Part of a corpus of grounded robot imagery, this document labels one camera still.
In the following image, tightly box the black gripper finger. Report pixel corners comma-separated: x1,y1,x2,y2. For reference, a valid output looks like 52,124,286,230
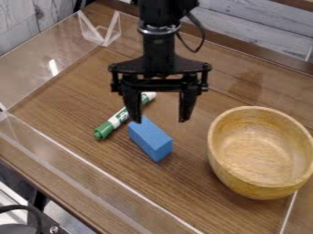
121,83,142,123
178,84,198,122

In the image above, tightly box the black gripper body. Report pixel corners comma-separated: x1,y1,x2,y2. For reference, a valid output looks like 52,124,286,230
107,39,213,93

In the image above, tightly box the blue foam block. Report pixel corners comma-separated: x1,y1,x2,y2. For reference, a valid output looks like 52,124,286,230
127,117,174,162

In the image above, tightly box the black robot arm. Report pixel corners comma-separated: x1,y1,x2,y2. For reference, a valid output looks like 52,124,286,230
108,0,211,122

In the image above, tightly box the brown wooden bowl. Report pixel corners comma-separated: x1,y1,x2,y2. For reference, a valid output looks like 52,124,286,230
206,106,313,200

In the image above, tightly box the green white dry-erase marker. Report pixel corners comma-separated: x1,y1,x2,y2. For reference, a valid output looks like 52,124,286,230
92,91,157,141

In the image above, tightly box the clear acrylic tray wall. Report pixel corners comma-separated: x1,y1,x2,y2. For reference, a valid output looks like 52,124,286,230
0,5,313,234

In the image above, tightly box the black cable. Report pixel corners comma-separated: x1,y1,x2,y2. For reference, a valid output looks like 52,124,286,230
0,206,44,234

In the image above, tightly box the black metal table bracket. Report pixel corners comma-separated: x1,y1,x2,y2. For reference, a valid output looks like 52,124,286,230
28,191,68,234

